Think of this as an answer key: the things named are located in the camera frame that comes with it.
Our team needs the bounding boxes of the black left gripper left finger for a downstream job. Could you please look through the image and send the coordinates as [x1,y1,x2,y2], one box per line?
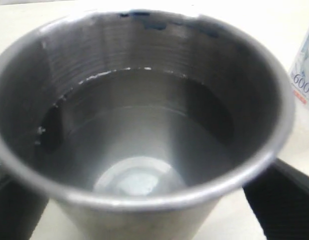
[0,166,49,240]

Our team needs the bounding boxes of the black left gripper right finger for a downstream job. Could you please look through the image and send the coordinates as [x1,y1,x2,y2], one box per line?
[243,158,309,240]

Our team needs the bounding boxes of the stainless steel cup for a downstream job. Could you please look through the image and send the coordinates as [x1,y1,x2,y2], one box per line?
[0,9,295,240]

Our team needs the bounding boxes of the clear plastic tall container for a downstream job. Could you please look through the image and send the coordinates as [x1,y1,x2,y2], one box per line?
[289,28,309,130]

